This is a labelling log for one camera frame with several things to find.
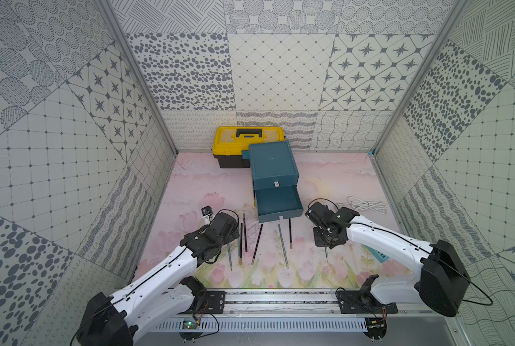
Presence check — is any teal drawer cabinet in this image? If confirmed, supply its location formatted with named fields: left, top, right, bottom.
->
left=249, top=141, right=299, bottom=190

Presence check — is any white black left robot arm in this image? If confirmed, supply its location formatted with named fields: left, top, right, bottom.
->
left=71, top=206, right=240, bottom=345

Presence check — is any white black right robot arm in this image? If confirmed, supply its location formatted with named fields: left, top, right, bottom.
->
left=305, top=202, right=470, bottom=317

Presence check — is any black pencil left cluster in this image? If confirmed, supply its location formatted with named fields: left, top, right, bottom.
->
left=237, top=222, right=243, bottom=266

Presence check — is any black pencil cluster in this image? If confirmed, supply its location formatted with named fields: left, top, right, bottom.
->
left=243, top=213, right=248, bottom=252
left=237, top=222, right=243, bottom=266

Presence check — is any black pencil slanted middle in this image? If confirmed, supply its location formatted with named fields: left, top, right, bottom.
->
left=251, top=224, right=263, bottom=265

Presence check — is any teal power strip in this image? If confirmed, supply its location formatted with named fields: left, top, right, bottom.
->
left=367, top=247, right=390, bottom=263

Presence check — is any yellow black toolbox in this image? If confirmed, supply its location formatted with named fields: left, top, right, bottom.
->
left=212, top=126, right=286, bottom=169

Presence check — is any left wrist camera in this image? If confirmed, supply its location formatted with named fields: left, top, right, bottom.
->
left=201, top=206, right=214, bottom=224

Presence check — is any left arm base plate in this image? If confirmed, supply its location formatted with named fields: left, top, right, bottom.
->
left=195, top=291, right=226, bottom=314

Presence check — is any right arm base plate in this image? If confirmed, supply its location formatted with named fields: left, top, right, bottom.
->
left=335, top=288, right=398, bottom=315

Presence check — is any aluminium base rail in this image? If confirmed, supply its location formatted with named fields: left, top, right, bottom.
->
left=161, top=288, right=459, bottom=319

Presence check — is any white slotted cable duct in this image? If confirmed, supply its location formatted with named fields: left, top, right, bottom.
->
left=152, top=317, right=367, bottom=333

